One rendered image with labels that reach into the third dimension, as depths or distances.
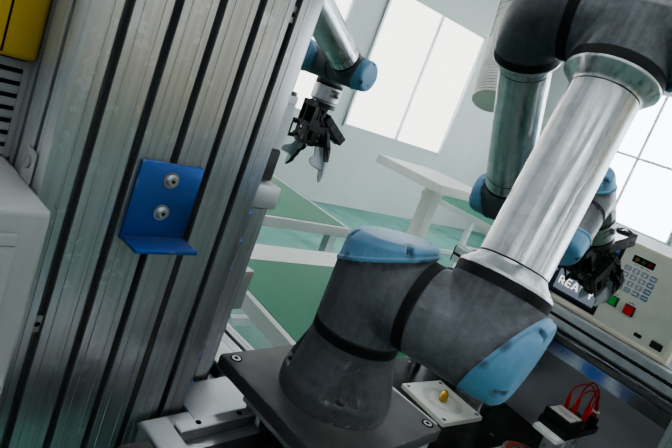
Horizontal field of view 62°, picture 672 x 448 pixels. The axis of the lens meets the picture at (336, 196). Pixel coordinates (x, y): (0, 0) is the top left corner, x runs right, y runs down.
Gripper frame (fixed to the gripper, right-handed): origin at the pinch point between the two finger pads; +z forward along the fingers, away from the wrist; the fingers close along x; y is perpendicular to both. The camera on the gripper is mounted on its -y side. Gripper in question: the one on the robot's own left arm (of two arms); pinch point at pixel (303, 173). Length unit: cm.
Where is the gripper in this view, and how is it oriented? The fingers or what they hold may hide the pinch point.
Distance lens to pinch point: 154.6
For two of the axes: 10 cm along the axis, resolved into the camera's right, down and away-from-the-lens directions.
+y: -6.7, -1.0, -7.4
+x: 6.6, 3.8, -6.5
